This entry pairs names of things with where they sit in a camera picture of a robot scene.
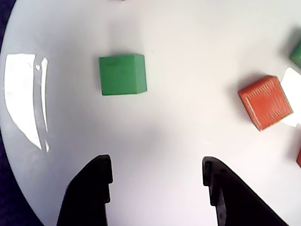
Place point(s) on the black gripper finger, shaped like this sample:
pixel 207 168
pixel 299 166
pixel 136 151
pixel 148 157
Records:
pixel 237 202
pixel 89 193

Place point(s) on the green cube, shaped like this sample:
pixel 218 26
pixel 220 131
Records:
pixel 296 55
pixel 120 75

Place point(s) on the white round plate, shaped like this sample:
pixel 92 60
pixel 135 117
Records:
pixel 176 129

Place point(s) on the red cube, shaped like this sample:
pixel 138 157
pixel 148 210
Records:
pixel 299 159
pixel 265 103

